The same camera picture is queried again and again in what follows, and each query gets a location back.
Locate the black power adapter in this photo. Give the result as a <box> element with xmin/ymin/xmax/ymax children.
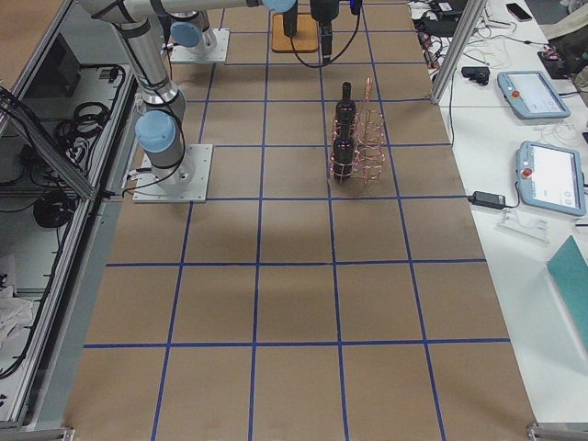
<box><xmin>468</xmin><ymin>191</ymin><xmax>506</xmax><ymax>210</ymax></box>

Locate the black smartphone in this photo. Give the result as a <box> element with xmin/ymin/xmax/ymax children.
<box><xmin>505</xmin><ymin>3</ymin><xmax>533</xmax><ymax>22</ymax></box>

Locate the wooden tray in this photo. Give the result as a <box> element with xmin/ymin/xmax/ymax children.
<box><xmin>271</xmin><ymin>13</ymin><xmax>319</xmax><ymax>53</ymax></box>

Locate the dark wine bottle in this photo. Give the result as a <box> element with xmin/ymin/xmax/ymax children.
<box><xmin>282</xmin><ymin>9</ymin><xmax>298</xmax><ymax>38</ymax></box>
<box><xmin>334</xmin><ymin>82</ymin><xmax>356</xmax><ymax>132</ymax></box>
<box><xmin>332</xmin><ymin>123</ymin><xmax>355</xmax><ymax>182</ymax></box>

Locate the aluminium frame post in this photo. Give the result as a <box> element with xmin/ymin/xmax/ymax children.
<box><xmin>430</xmin><ymin>0</ymin><xmax>486</xmax><ymax>105</ymax></box>

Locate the teal folder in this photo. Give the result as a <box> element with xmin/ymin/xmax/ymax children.
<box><xmin>547</xmin><ymin>236</ymin><xmax>587</xmax><ymax>351</ymax></box>

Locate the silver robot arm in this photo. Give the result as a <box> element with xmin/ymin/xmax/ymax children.
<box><xmin>81</xmin><ymin>0</ymin><xmax>295</xmax><ymax>107</ymax></box>
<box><xmin>170</xmin><ymin>11</ymin><xmax>217</xmax><ymax>54</ymax></box>

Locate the black handheld device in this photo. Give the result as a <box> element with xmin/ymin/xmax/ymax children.
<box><xmin>460</xmin><ymin>66</ymin><xmax>490</xmax><ymax>86</ymax></box>

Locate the near teach pendant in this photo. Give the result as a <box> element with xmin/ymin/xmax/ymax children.
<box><xmin>515</xmin><ymin>141</ymin><xmax>587</xmax><ymax>216</ymax></box>

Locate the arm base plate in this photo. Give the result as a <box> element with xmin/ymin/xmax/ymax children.
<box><xmin>132</xmin><ymin>144</ymin><xmax>213</xmax><ymax>203</ymax></box>
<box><xmin>171</xmin><ymin>28</ymin><xmax>230</xmax><ymax>64</ymax></box>

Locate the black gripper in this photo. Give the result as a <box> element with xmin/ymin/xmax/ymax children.
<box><xmin>310</xmin><ymin>0</ymin><xmax>363</xmax><ymax>62</ymax></box>

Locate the teach pendant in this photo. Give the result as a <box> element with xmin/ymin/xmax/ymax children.
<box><xmin>515</xmin><ymin>141</ymin><xmax>587</xmax><ymax>216</ymax></box>
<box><xmin>497</xmin><ymin>71</ymin><xmax>571</xmax><ymax>119</ymax></box>

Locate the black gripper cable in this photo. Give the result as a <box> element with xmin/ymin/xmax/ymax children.
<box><xmin>288</xmin><ymin>13</ymin><xmax>362</xmax><ymax>69</ymax></box>

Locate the far teach pendant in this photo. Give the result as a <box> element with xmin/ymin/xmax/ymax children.
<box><xmin>497</xmin><ymin>71</ymin><xmax>571</xmax><ymax>119</ymax></box>

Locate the copper wire bottle basket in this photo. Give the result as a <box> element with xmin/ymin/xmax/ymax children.
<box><xmin>330</xmin><ymin>77</ymin><xmax>385</xmax><ymax>184</ymax></box>

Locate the clear acrylic stand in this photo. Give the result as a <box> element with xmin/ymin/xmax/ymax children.
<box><xmin>497</xmin><ymin>209</ymin><xmax>549</xmax><ymax>244</ymax></box>

